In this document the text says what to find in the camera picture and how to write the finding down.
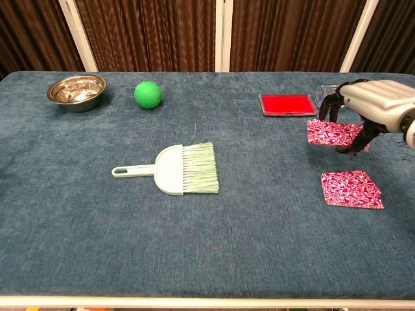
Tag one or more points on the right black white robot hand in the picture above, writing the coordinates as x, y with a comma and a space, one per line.
376, 97

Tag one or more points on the red white patterned card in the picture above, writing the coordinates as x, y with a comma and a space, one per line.
351, 191
337, 134

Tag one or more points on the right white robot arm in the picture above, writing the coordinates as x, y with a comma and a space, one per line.
410, 129

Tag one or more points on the brown pleated curtain panel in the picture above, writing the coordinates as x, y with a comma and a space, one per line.
291, 32
32, 32
395, 35
146, 32

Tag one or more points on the clear case with red insert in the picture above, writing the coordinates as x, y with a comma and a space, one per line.
287, 104

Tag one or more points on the white brush with green bristles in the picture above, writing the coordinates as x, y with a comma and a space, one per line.
175, 170

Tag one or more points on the blue fabric table cover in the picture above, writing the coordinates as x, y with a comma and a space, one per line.
207, 243

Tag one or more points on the green ball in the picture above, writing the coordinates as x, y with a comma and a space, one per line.
147, 94

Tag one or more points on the stainless steel bowl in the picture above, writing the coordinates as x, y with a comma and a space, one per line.
76, 92

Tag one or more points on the white partition post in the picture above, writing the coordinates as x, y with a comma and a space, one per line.
360, 35
78, 35
222, 35

